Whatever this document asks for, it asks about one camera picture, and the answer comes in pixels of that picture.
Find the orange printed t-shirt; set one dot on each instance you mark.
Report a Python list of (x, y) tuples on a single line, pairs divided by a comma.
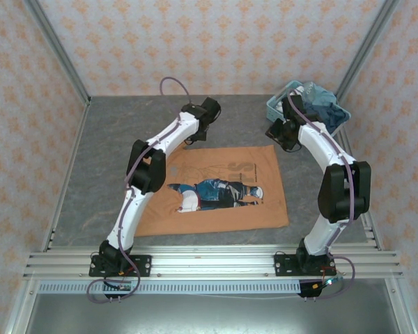
[(257, 167)]

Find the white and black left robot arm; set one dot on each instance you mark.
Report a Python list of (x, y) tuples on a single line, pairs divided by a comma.
[(174, 132)]

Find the light blue perforated plastic basket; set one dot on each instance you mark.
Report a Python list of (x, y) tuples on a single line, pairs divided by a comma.
[(272, 108)]

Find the light blue t-shirt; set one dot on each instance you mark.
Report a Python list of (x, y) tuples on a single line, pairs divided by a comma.
[(322, 94)]

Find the dark blue t-shirt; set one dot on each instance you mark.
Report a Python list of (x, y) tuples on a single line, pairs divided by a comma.
[(329, 116)]

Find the small circuit board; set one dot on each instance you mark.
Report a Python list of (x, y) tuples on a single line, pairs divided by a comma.
[(124, 287), (329, 282)]

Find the aluminium corner post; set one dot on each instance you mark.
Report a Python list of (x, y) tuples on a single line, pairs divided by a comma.
[(365, 48), (59, 48)]

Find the aluminium table side rail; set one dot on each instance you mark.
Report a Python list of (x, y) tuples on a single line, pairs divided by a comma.
[(372, 233), (71, 163)]

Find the aluminium mounting rail frame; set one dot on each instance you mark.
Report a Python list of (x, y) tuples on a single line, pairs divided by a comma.
[(212, 259)]

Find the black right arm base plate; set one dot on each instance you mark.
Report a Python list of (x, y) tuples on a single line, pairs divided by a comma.
[(285, 264)]

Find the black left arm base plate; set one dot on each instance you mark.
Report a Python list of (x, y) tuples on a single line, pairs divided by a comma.
[(141, 264)]

